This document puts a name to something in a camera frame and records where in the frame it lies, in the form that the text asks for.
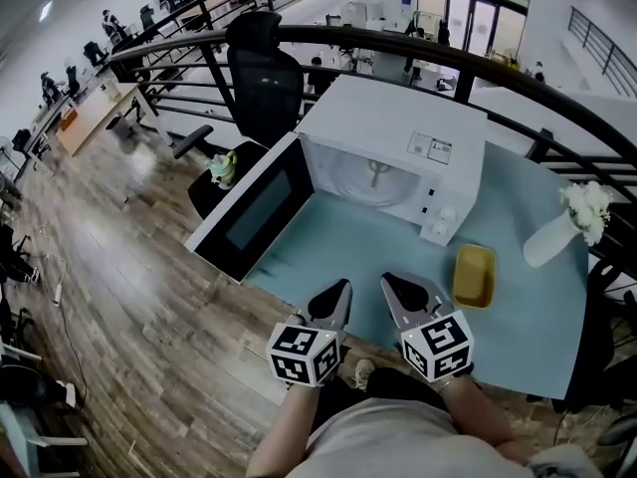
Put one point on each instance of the green yellow sippy cup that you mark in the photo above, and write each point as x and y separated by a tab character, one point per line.
221	169

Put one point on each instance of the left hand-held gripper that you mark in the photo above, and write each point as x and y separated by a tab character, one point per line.
298	351

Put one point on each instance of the long wooden top desk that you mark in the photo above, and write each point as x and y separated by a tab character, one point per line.
219	3

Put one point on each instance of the light blue top table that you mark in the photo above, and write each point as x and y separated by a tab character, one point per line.
527	326

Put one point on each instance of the grey waste bin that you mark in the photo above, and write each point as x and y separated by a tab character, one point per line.
118	126

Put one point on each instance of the black metal railing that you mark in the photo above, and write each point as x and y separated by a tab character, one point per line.
368	35

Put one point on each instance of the person's black trousers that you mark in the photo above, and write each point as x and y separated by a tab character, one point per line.
398	384

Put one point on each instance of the white microwave oven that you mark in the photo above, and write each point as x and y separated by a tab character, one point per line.
378	117

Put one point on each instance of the person's light shoe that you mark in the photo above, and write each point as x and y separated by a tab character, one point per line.
362	372

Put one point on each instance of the clear plastic plate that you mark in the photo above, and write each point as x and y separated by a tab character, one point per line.
358	187

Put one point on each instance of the white flower bouquet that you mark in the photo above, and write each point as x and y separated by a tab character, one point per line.
587	207

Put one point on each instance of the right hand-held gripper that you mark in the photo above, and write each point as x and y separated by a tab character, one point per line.
438	346

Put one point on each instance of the yellow rectangular tray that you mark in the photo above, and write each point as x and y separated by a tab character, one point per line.
473	277

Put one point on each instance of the glass entrance door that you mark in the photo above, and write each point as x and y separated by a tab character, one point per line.
473	23

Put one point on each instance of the black mesh office chair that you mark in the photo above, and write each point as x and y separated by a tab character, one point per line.
592	361
264	87

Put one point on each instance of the white power strip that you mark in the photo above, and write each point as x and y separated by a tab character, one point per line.
58	294

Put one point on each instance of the person's grey shirt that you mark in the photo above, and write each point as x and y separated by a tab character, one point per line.
388	441

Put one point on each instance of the person's right forearm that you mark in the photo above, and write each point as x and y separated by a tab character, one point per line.
478	416

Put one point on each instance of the black stair railing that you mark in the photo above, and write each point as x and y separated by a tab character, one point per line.
572	23

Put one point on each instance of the person's left forearm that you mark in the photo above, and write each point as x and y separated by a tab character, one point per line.
283	431

